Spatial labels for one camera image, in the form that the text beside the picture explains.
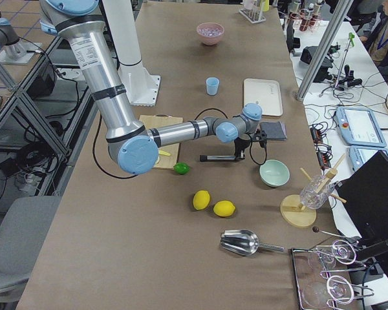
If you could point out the pile of ice cubes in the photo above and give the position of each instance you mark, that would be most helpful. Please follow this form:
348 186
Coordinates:
209 31

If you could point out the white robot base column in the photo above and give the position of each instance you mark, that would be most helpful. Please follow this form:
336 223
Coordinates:
141 87

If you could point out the pink bowl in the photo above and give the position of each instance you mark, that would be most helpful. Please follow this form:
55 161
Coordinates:
210 41

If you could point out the grey office chair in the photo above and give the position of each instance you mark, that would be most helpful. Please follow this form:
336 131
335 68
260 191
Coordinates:
22 233

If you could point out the white wire cup rack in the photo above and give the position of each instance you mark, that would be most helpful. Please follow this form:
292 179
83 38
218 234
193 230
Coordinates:
252 10

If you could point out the dark brown tray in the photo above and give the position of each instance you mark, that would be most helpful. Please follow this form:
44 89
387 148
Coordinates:
303 274

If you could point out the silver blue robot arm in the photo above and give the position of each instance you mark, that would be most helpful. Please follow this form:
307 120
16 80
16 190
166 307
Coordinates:
8 36
132 146

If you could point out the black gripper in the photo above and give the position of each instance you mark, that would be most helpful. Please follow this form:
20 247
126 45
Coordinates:
241 145

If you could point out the yellow lemon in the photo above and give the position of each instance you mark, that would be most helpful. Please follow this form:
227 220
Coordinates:
201 200
224 208

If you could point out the yellow plastic knife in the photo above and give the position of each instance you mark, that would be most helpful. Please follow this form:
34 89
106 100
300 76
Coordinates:
162 153

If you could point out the clear stem glass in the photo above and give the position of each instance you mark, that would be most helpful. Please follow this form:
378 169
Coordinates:
325 257
335 292

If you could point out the person in dark jacket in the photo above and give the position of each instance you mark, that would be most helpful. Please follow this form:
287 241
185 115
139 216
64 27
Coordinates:
375 39

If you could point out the grey folded cloth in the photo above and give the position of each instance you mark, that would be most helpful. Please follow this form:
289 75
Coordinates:
274 130

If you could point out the steel ice scoop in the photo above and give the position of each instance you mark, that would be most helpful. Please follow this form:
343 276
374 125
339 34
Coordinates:
245 242

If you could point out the mint green bowl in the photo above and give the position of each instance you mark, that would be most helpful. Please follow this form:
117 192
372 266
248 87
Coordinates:
274 173

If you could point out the steel muddler black tip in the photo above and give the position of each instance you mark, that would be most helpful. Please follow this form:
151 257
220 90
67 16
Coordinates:
205 158

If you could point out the light blue cup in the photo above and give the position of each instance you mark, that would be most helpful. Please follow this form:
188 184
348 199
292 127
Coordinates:
212 86

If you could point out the aluminium frame post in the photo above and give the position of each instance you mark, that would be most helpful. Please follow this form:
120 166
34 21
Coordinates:
324 45

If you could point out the cream rabbit tray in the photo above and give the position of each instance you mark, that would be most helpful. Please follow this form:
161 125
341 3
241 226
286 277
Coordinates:
264 92

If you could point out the lower clear stem glass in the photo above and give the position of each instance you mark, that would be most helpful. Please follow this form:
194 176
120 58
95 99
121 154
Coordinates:
335 292

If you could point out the upper clear stem glass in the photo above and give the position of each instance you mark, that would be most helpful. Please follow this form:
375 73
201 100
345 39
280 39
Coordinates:
325 257

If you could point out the chrome wire glass rack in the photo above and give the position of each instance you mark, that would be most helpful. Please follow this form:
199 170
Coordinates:
360 291

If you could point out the blue teach pendant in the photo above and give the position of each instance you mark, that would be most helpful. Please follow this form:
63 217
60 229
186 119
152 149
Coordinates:
359 155
359 126

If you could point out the wooden mug tree stand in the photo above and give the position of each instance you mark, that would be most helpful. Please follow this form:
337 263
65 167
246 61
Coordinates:
299 210

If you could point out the clear glass mug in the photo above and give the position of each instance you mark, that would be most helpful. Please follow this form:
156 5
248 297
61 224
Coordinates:
316 193

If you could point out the green lime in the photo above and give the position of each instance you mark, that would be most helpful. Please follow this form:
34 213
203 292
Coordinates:
181 168

